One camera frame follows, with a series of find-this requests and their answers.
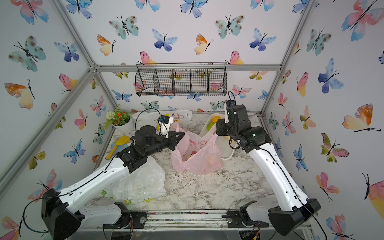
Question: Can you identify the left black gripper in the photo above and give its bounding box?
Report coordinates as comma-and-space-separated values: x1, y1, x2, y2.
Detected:
143, 131, 184, 159

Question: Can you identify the pink plastic bag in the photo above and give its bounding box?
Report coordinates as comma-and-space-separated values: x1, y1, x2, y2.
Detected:
171, 123, 223, 175

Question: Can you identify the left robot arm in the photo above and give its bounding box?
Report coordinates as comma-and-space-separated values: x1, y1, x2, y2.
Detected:
41, 126, 185, 240

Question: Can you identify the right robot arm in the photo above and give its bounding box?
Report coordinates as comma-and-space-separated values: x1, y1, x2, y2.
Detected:
216, 100, 321, 236

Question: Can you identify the white plastic tray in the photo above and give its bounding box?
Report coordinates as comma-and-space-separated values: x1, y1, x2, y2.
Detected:
199, 113, 238, 161

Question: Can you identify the green pear left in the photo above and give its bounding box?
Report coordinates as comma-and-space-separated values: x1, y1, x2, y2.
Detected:
207, 122, 216, 131

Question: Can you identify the white printed plastic bag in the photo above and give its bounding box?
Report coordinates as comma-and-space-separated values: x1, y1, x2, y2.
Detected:
132, 110, 193, 123

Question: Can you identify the yellow toy shovel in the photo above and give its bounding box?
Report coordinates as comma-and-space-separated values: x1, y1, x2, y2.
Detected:
105, 136, 131, 160

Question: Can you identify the potted flower plant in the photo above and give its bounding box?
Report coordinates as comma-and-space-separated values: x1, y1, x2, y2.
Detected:
103, 105, 134, 135

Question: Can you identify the blue toy scoop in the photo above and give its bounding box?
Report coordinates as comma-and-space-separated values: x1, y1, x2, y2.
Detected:
111, 143, 128, 155

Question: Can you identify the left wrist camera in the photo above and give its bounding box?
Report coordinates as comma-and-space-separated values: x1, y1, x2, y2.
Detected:
158, 115, 174, 138

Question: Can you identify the black wire basket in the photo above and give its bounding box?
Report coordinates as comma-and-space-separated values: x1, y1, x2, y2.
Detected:
134, 62, 228, 98

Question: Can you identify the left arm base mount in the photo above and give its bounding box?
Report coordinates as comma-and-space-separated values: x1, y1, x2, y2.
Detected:
103, 202, 148, 231

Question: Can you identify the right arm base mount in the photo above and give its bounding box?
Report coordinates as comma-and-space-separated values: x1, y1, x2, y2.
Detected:
222, 201, 271, 228

